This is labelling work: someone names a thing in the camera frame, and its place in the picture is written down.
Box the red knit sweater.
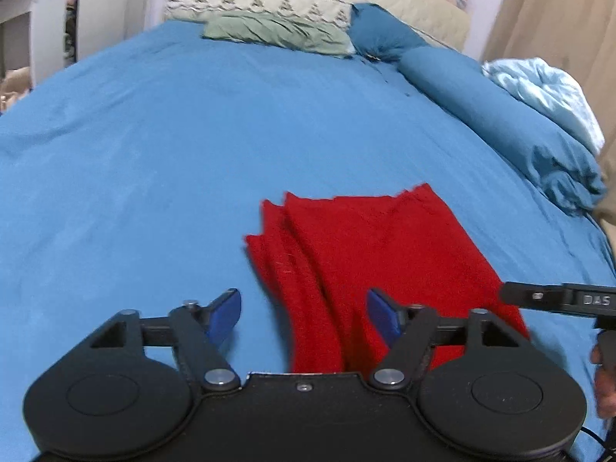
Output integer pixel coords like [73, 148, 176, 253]
[245, 184, 528, 374]

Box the person's right hand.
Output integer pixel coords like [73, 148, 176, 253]
[591, 345, 616, 419]

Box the blue rolled duvet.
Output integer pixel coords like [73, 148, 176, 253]
[398, 46, 606, 215]

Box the blue bed sheet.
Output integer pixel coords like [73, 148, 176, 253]
[1, 21, 615, 461]

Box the light blue patterned blanket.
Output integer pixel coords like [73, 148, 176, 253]
[481, 57, 604, 156]

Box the green pillow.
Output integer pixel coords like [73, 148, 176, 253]
[203, 10, 356, 57]

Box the dark blue pillow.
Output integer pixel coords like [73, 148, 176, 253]
[348, 3, 428, 63]

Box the beige curtain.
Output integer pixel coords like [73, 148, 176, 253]
[482, 0, 615, 243]

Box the white wardrobe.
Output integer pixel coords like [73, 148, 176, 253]
[75, 0, 151, 60]

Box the white desk shelf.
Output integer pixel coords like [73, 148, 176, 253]
[1, 0, 67, 87]

